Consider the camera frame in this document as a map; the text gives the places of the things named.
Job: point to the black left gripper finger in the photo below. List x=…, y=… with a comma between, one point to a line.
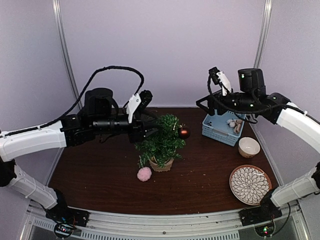
x=150, y=131
x=148, y=116

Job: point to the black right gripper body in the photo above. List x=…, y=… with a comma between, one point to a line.
x=218, y=97

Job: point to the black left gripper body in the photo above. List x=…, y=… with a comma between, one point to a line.
x=136, y=131

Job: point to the small green christmas tree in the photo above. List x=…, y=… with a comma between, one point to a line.
x=162, y=145

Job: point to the brown shiny ball ornament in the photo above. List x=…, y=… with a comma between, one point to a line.
x=184, y=132

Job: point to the burlap tree pot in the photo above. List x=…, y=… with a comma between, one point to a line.
x=161, y=167

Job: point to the pink pompom ornament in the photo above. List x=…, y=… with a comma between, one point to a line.
x=144, y=173

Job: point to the white cotton boll ornament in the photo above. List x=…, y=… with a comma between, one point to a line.
x=232, y=123

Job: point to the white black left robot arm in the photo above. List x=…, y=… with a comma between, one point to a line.
x=99, y=116

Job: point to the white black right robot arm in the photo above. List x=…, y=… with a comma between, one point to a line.
x=277, y=109

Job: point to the light blue plastic basket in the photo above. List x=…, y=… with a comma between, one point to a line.
x=220, y=130

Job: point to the white ceramic bowl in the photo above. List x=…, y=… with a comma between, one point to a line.
x=248, y=147

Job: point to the floral patterned plate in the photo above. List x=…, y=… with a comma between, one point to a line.
x=249, y=184

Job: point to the left circuit board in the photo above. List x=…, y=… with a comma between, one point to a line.
x=62, y=230

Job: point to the circuit board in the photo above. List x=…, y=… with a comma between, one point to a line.
x=265, y=230
x=62, y=230

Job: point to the right circuit board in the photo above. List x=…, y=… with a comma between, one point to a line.
x=265, y=230

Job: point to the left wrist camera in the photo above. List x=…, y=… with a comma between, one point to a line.
x=137, y=102

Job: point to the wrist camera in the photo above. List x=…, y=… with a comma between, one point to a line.
x=137, y=102
x=219, y=78

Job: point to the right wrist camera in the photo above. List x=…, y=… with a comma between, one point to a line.
x=219, y=78

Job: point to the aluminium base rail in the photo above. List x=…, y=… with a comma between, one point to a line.
x=220, y=225

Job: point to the right aluminium corner post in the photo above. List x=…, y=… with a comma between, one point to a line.
x=264, y=30

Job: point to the aluminium corner post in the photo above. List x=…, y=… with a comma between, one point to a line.
x=264, y=30
x=64, y=48

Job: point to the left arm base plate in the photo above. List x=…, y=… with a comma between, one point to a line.
x=70, y=216

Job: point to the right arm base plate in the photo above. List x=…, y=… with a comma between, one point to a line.
x=259, y=214

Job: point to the left aluminium corner post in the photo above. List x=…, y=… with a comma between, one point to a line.
x=64, y=48

